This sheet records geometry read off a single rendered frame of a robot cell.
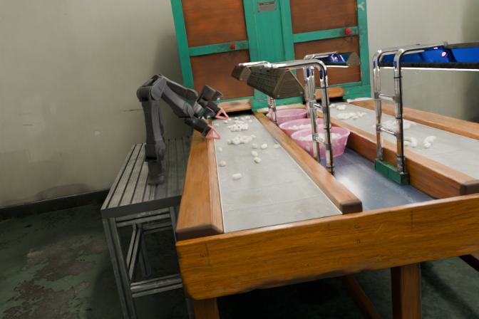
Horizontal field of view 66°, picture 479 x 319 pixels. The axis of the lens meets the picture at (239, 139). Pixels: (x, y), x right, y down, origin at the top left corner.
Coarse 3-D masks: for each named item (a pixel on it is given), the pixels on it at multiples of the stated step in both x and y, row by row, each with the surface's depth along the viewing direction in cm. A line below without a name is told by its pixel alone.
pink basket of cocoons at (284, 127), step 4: (292, 120) 210; (296, 120) 210; (300, 120) 210; (304, 120) 210; (308, 120) 209; (320, 120) 204; (284, 124) 206; (288, 124) 208; (292, 124) 209; (296, 124) 210; (300, 124) 210; (304, 124) 209; (280, 128) 195; (284, 128) 191; (304, 128) 185; (308, 128) 184; (284, 132) 194; (288, 132) 191; (292, 132) 189
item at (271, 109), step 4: (240, 64) 221; (244, 64) 206; (248, 64) 206; (252, 64) 206; (256, 64) 206; (260, 64) 207; (268, 96) 226; (268, 100) 227; (272, 100) 212; (268, 104) 227; (272, 104) 212; (268, 108) 228; (272, 108) 213; (276, 108) 213; (272, 112) 214; (276, 112) 213; (272, 116) 229; (276, 116) 214; (272, 120) 229; (276, 120) 213; (276, 124) 214
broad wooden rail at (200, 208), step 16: (192, 144) 184; (208, 144) 180; (192, 160) 153; (208, 160) 150; (192, 176) 131; (208, 176) 129; (192, 192) 115; (208, 192) 113; (192, 208) 102; (208, 208) 101; (176, 224) 95; (192, 224) 92; (208, 224) 91; (176, 240) 91
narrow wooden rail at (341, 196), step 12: (264, 120) 224; (276, 132) 186; (288, 144) 159; (300, 156) 139; (312, 168) 123; (312, 180) 118; (324, 180) 110; (336, 180) 109; (324, 192) 106; (336, 192) 100; (348, 192) 99; (336, 204) 96; (348, 204) 92; (360, 204) 92
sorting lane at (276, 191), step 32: (224, 128) 230; (256, 128) 216; (224, 160) 156; (288, 160) 144; (224, 192) 118; (256, 192) 115; (288, 192) 111; (320, 192) 108; (224, 224) 95; (256, 224) 93
